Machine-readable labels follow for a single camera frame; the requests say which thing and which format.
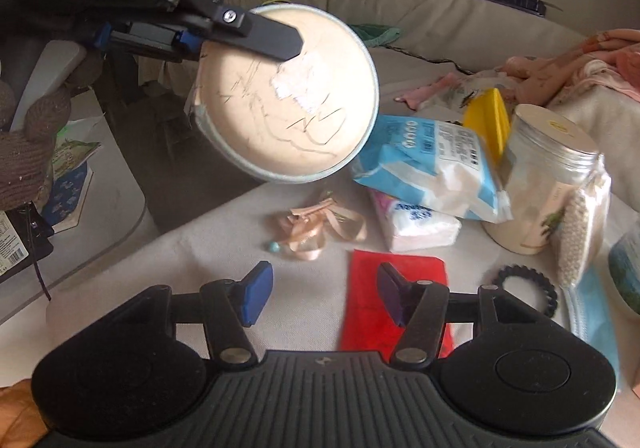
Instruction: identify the black spiral hair tie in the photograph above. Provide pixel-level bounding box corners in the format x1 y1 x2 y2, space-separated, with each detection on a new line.
490 262 560 319

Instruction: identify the cotton swab bag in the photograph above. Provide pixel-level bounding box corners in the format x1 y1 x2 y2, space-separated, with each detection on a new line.
558 164 612 288

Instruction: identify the yellow round case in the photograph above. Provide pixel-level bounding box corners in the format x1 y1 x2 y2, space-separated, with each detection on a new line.
462 88 511 166

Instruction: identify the red cloth pouch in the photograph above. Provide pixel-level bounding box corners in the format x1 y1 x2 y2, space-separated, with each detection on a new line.
338 250 448 360

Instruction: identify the pink white tissue pack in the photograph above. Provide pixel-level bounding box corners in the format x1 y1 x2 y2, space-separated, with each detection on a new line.
368 189 462 253

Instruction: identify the peach satin ribbon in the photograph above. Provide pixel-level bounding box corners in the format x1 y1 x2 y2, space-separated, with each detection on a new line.
271 197 368 262

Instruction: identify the blue white wipes pack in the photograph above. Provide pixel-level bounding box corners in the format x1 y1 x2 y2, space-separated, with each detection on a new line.
350 116 512 224

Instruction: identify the green knitted cloth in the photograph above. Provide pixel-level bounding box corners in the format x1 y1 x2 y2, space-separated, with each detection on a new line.
349 24 401 48

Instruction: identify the illustrated book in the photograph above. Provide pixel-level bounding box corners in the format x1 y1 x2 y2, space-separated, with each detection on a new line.
40 139 101 234

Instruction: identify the brown knitted plush toy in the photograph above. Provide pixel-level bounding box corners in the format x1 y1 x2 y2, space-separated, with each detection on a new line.
1 50 103 212

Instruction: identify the blue face mask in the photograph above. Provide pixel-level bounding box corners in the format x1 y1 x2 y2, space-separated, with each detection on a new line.
562 267 620 382

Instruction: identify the grey sofa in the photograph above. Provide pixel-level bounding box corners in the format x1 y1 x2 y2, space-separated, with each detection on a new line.
164 0 640 209

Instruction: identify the beige jar with metal lid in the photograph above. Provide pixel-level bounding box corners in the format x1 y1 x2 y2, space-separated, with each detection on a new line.
484 104 599 255

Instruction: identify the green labelled glass jar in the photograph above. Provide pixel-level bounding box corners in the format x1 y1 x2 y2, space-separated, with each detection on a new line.
608 224 640 315

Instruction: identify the pink floral blanket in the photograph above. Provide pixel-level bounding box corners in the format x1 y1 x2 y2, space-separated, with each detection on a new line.
395 29 639 111

